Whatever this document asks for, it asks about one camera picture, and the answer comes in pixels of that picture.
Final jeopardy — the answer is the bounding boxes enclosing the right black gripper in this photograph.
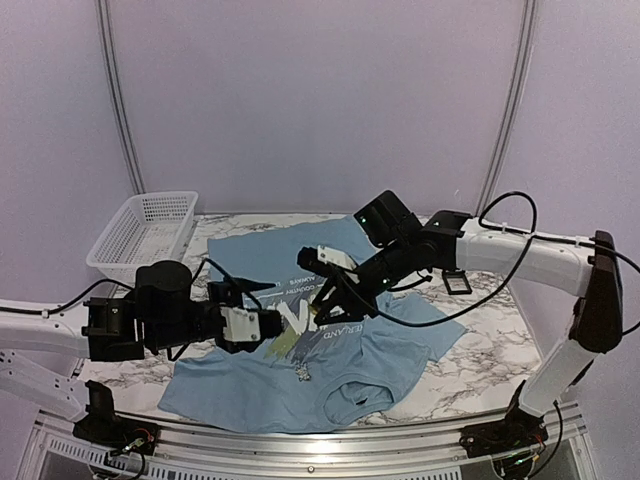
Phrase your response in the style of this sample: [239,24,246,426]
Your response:
[314,238,415,325]

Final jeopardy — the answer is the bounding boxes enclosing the light blue printed t-shirt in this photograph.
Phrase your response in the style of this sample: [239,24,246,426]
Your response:
[158,218,465,433]

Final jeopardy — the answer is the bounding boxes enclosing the white perforated plastic basket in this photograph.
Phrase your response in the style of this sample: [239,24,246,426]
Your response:
[86,191,199,285]

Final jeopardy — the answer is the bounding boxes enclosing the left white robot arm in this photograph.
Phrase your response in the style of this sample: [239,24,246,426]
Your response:
[1,260,283,445]

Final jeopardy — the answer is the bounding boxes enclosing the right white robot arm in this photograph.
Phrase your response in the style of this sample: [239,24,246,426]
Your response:
[297,190,629,448]

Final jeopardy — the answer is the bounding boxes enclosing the black square box lid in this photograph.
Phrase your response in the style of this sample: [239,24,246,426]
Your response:
[442,271,472,295]

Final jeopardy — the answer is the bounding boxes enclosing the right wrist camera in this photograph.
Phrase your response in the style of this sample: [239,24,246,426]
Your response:
[297,245,357,274]

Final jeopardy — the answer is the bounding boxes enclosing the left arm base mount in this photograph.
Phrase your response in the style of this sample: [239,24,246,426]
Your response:
[73,380,159,456]

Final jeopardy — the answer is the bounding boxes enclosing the right wall aluminium profile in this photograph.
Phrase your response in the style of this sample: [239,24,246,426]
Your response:
[475,0,540,214]

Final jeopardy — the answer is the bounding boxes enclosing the wall aluminium profile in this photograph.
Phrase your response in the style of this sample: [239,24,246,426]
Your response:
[475,0,540,214]
[95,0,146,195]

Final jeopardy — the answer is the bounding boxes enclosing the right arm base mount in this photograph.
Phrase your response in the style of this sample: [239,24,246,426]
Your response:
[459,381,549,458]

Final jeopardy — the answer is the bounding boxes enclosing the aluminium front rail frame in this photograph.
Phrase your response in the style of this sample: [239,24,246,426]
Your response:
[17,403,600,479]

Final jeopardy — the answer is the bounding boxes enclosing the left wall aluminium profile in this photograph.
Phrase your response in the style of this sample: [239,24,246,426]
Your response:
[95,0,146,195]

